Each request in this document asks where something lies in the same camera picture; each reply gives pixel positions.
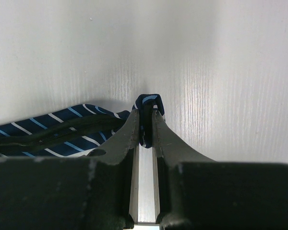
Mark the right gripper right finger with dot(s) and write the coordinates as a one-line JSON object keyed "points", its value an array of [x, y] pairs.
{"points": [[198, 193]]}

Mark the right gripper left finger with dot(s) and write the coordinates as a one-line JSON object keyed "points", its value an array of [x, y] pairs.
{"points": [[85, 193]]}

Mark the navy blue striped tie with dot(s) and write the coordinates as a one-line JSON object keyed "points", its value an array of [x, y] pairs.
{"points": [[82, 129]]}

